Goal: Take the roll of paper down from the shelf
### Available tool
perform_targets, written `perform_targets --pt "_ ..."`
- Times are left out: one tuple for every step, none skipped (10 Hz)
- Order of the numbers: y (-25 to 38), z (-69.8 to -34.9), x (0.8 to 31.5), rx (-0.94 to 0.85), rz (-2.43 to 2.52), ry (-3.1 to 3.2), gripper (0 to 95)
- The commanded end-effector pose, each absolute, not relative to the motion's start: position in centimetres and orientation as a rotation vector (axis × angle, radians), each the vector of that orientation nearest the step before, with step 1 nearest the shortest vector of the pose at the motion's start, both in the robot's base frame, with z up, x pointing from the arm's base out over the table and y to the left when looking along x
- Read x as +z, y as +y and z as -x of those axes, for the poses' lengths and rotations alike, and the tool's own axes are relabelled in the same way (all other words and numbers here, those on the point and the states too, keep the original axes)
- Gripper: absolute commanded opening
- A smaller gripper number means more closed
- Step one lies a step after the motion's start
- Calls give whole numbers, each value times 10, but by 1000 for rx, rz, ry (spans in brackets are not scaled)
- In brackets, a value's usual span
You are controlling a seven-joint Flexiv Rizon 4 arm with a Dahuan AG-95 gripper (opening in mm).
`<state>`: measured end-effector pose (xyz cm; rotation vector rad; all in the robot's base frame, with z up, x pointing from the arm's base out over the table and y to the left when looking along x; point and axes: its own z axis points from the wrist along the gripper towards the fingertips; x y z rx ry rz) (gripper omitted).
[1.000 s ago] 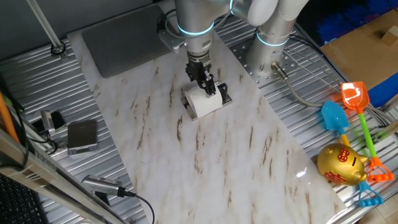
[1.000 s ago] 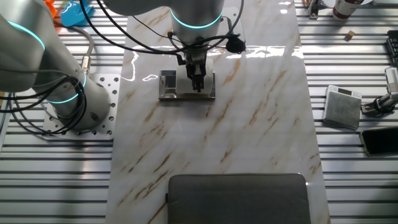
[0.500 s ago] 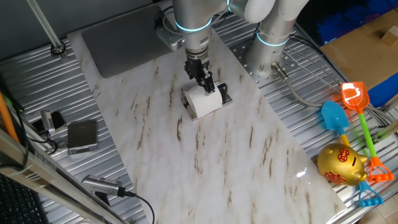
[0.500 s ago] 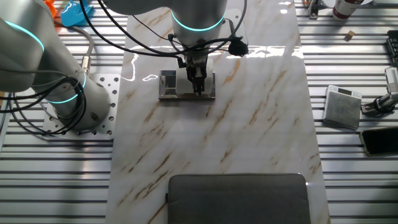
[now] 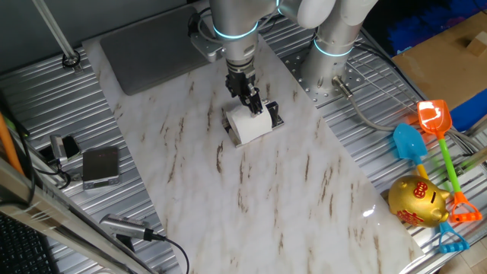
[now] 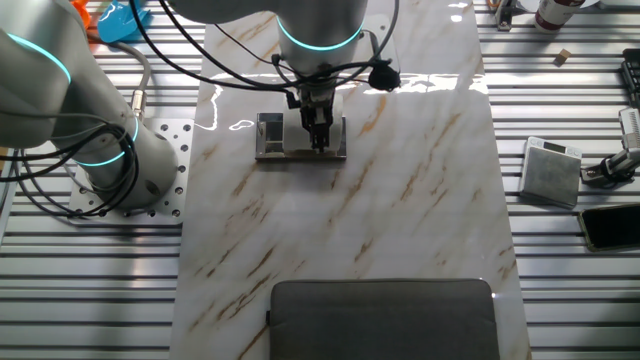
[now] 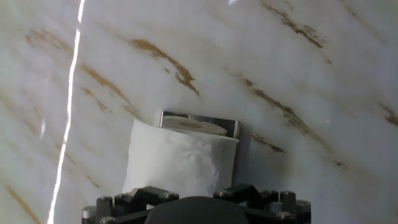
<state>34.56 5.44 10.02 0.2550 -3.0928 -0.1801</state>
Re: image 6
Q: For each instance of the marble pattern mat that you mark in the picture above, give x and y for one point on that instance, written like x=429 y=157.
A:
x=325 y=225

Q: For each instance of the camera clamp stand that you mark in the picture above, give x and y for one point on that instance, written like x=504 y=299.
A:
x=612 y=167

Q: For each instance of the small wooden block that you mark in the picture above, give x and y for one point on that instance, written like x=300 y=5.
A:
x=562 y=57

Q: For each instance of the black smartphone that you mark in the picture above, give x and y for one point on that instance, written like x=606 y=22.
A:
x=612 y=227

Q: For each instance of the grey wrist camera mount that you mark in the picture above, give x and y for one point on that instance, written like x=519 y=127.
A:
x=382 y=37

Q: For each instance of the blue toy shovel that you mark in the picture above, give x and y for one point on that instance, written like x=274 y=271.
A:
x=120 y=20

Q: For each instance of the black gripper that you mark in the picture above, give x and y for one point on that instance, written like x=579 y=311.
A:
x=315 y=102

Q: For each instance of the silver digital kitchen scale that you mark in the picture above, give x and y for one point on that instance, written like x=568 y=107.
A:
x=550 y=175

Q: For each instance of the silver box camera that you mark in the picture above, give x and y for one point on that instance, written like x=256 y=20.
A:
x=631 y=127

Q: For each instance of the white toilet paper roll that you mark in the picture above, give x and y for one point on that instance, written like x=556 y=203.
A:
x=295 y=135

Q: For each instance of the red and white can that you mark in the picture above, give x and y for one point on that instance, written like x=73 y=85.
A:
x=555 y=15

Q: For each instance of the chrome paper roll shelf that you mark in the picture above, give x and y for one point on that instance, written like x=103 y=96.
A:
x=270 y=135

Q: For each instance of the grey fabric laptop sleeve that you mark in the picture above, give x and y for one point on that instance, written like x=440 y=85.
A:
x=385 y=320

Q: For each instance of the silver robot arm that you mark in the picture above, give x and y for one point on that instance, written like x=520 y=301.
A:
x=40 y=90

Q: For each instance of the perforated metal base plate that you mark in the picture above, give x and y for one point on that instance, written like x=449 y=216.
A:
x=175 y=165

